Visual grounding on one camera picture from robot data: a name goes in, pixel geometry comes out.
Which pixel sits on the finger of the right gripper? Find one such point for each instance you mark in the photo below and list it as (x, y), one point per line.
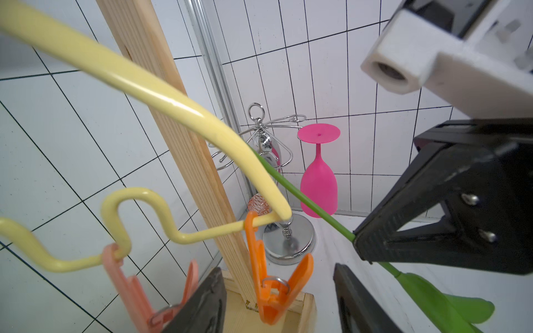
(464, 201)

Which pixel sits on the chrome glass holder stand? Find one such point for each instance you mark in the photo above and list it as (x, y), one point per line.
(288, 241)

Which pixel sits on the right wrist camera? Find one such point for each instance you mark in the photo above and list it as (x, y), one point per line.
(475, 55)

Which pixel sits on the yellow clothes hanger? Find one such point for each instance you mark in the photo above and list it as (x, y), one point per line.
(53, 37)

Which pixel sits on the pink plastic wine glass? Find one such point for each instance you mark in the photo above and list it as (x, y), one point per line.
(319, 182)

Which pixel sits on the white tulip flower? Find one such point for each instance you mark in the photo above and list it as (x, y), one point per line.
(448, 313)

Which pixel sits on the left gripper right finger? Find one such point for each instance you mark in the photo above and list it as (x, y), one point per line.
(358, 310)

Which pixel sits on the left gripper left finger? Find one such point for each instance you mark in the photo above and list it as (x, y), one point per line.
(205, 310)

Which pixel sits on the wooden hanging rack frame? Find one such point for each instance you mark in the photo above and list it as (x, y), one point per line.
(138, 33)

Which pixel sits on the pink clothespin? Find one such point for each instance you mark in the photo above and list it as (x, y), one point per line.
(134, 298)

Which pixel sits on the patterned glass on stand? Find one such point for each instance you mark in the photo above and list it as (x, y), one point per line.
(258, 204)

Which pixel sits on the orange clothespin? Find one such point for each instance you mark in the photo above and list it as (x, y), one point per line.
(274, 295)

